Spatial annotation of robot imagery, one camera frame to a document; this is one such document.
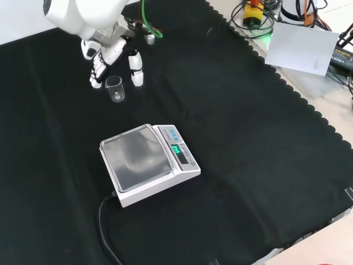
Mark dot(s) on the yellow stop button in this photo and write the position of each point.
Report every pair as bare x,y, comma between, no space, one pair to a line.
252,13

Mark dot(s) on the small grey cylinder plug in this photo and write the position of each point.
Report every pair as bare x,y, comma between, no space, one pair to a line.
150,39

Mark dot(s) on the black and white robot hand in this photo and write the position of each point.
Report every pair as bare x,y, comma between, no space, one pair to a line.
113,52

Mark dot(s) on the black cloth clip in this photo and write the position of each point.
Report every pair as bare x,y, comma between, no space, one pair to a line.
214,262
349,194

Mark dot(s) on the white electronic balance steel pan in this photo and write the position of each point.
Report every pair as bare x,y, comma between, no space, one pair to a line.
135,157

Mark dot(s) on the white paper sheet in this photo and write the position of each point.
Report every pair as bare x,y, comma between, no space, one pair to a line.
300,47

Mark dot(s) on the black power adapter yellow label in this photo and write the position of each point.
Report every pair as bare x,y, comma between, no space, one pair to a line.
343,56

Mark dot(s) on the black tripod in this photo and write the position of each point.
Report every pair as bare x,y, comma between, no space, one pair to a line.
346,37

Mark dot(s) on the black bench cloth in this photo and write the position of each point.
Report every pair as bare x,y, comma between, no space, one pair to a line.
248,138

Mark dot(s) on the pale board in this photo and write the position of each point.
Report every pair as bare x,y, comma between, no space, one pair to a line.
314,84

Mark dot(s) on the small clear glass beaker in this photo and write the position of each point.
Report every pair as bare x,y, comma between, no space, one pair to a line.
116,94

